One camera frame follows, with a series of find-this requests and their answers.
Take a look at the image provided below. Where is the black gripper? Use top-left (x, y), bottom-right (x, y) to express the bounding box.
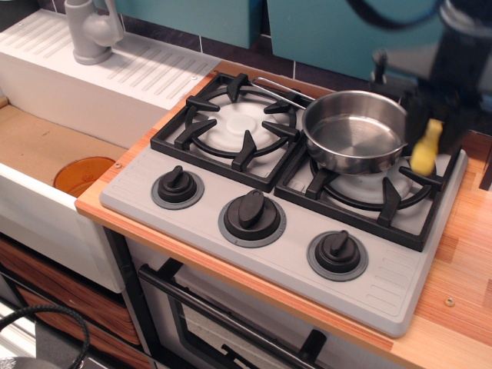
top-left (370, 48), bottom-right (491, 155)

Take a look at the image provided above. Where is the yellow toy fry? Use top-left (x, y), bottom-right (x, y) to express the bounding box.
top-left (410, 118), bottom-right (443, 176)

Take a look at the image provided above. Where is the stainless steel pan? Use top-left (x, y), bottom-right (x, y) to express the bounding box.
top-left (251, 77), bottom-right (407, 175)

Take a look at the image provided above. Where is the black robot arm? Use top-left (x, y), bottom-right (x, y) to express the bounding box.
top-left (371, 1), bottom-right (491, 153)

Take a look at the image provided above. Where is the black right stove knob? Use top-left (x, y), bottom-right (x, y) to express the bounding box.
top-left (307, 230), bottom-right (369, 282)

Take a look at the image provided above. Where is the black stove knob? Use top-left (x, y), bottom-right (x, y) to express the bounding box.
top-left (151, 165), bottom-right (204, 211)
top-left (307, 230), bottom-right (369, 282)
top-left (218, 190), bottom-right (287, 248)

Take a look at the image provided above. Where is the black middle stove knob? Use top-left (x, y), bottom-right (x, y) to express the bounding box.
top-left (218, 190), bottom-right (287, 248)

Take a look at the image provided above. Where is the grey toy stove top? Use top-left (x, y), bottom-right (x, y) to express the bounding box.
top-left (100, 73), bottom-right (468, 337)

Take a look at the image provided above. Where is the black left stove knob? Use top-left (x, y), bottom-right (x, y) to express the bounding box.
top-left (151, 165), bottom-right (204, 211)

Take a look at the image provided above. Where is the black right burner grate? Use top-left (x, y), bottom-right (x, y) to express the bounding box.
top-left (274, 135), bottom-right (467, 251)

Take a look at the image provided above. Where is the black burner grate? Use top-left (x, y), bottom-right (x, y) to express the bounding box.
top-left (151, 73), bottom-right (311, 191)
top-left (274, 135), bottom-right (467, 251)

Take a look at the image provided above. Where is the brass screw in counter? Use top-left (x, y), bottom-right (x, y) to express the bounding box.
top-left (444, 298), bottom-right (455, 308)

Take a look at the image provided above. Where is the black left burner grate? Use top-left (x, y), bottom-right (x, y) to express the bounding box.
top-left (151, 73), bottom-right (311, 191)

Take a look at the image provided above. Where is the toy oven door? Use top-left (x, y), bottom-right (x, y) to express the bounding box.
top-left (138, 259), bottom-right (389, 368)

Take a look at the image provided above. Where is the grey toy faucet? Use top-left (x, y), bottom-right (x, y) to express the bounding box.
top-left (65, 0), bottom-right (124, 65)

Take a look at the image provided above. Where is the orange plastic plate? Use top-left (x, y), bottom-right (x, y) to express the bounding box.
top-left (53, 156), bottom-right (115, 198)

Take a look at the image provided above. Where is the white toy sink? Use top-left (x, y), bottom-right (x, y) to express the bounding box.
top-left (1, 10), bottom-right (218, 293)

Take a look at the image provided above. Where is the wood grain drawer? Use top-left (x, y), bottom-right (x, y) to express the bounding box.
top-left (1, 235), bottom-right (151, 368)

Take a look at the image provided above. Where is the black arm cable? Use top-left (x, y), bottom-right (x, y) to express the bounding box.
top-left (345, 0), bottom-right (447, 30)

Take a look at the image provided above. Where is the black braided cable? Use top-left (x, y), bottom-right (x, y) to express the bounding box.
top-left (0, 304), bottom-right (91, 369)

